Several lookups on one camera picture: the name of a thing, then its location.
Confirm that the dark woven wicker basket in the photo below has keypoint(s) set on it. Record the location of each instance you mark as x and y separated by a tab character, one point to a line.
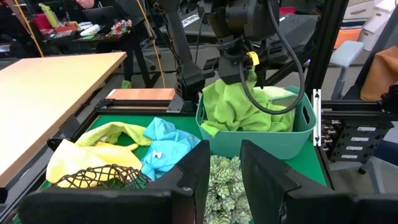
124	177

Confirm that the orange box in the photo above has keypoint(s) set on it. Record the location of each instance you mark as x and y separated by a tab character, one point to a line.
346	37

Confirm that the white storage box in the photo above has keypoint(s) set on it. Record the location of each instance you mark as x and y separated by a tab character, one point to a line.
373	21

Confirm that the brown bag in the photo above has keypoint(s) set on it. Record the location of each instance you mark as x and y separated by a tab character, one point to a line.
382	74

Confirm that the grey stool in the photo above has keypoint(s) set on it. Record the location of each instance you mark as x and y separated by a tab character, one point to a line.
346	54

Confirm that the red container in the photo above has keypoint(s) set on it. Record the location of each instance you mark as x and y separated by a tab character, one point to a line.
40	22

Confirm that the black open laptop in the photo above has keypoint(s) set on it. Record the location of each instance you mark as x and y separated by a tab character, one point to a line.
102	15

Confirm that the blue microfiber towel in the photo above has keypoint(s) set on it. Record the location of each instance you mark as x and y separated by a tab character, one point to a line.
168	143

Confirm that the colourful flower bunch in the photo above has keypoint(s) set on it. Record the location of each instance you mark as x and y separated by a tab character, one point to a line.
120	27

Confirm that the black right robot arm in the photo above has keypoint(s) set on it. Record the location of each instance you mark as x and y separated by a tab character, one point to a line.
186	77

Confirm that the white paper bundle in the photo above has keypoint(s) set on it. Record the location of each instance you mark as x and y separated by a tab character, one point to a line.
90	30

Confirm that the black labelled parts organizer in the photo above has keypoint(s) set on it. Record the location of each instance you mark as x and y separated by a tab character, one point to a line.
357	140

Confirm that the person's green shoe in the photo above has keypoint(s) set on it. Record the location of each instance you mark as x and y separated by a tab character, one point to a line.
126	84

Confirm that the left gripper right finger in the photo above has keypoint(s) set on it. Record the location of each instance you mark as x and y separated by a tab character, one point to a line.
273	196

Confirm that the pale green succulent decoration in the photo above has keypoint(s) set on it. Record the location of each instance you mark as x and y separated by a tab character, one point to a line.
225	186

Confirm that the black keyboard laptop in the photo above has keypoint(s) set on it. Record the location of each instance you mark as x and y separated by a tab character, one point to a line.
298	28

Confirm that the teal plastic basket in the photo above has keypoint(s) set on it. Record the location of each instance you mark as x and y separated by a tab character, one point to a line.
264	143

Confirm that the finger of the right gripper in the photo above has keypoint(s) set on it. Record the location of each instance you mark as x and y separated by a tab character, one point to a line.
228	73
260	76

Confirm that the light wooden desk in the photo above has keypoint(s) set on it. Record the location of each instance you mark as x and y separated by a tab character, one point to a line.
46	93

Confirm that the yellow microfiber towel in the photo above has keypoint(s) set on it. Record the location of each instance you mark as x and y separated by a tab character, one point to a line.
81	155

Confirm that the white slotted bracket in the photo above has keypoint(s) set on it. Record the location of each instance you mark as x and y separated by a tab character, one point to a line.
316	118

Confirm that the yellow-green drink bottle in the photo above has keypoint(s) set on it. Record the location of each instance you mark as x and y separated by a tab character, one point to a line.
49	17

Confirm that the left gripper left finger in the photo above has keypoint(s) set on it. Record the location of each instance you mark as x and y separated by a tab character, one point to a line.
174	202

